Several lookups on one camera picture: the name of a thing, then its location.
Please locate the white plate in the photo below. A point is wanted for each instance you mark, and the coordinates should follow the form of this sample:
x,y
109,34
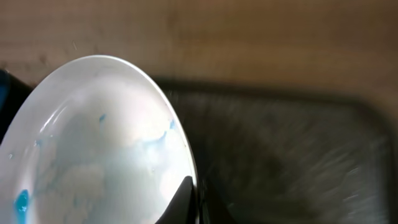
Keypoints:
x,y
97,141

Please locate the black large serving tray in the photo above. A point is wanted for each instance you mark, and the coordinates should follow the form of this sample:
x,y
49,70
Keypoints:
x,y
274,156

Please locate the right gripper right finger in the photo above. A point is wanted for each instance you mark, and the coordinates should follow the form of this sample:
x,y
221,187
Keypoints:
x,y
212,208

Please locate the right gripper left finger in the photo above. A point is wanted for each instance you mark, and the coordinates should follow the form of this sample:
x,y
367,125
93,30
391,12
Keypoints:
x,y
182,207

